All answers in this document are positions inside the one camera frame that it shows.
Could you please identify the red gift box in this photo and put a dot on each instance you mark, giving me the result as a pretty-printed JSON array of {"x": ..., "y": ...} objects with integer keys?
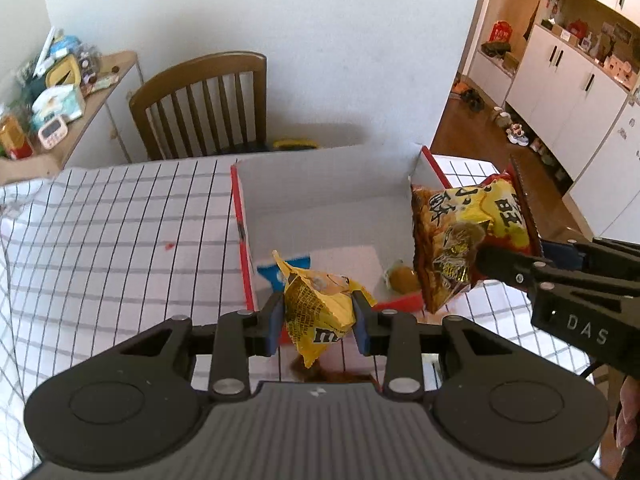
[{"x": 500, "y": 32}]

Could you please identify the white kitchen timer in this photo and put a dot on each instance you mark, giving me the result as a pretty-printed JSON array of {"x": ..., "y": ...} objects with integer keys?
[{"x": 52, "y": 132}]

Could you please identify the white teal tissue box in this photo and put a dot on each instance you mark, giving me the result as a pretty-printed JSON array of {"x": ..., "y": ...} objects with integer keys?
[{"x": 57, "y": 102}]

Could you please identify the yellow candy bag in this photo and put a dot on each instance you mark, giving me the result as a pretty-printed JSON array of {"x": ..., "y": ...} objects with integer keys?
[{"x": 315, "y": 310}]

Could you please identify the yellow plastic container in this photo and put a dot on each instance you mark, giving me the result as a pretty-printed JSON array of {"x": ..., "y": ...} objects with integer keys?
[{"x": 62, "y": 72}]

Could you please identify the white tall cabinet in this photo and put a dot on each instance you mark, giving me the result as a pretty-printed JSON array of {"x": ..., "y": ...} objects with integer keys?
[{"x": 550, "y": 90}]

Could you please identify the small yellow pastry packet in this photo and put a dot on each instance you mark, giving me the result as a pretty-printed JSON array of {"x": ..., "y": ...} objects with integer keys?
[{"x": 402, "y": 279}]

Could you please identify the white sneakers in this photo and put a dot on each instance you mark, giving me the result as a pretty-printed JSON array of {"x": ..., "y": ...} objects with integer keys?
[{"x": 517, "y": 135}]

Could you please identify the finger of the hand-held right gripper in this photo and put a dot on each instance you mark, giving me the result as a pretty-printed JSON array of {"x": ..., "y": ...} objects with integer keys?
[
  {"x": 562, "y": 256},
  {"x": 505, "y": 262}
]

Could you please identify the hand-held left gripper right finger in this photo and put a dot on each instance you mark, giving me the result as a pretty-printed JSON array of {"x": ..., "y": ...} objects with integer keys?
[{"x": 361, "y": 330}]

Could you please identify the wooden side table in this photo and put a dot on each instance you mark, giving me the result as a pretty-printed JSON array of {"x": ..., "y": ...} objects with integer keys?
[{"x": 95, "y": 110}]

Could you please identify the blue snack packet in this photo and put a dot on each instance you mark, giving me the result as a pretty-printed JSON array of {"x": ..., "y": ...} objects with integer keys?
[{"x": 272, "y": 272}]

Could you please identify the orange and black shoes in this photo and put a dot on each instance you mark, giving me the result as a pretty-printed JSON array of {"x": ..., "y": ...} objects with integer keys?
[{"x": 470, "y": 97}]

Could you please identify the white low cabinet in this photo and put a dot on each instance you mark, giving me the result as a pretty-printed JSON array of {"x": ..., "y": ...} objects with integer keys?
[{"x": 492, "y": 80}]

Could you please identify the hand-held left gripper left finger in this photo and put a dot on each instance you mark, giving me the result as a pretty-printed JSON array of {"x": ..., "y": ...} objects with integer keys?
[{"x": 274, "y": 327}]

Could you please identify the brown wooden chair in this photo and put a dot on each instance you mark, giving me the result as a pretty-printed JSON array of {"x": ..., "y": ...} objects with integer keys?
[{"x": 200, "y": 67}]

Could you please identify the person's right hand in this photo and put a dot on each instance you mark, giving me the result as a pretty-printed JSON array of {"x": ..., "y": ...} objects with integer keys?
[{"x": 631, "y": 410}]

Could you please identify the red and white cardboard box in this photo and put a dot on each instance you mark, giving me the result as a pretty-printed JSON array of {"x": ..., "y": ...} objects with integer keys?
[{"x": 325, "y": 200}]

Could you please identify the red and yellow snack bag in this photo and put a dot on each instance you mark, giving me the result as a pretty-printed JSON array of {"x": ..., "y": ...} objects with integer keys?
[{"x": 465, "y": 210}]

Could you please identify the yellow and black object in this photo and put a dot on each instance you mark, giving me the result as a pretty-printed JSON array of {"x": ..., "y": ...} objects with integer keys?
[{"x": 295, "y": 144}]

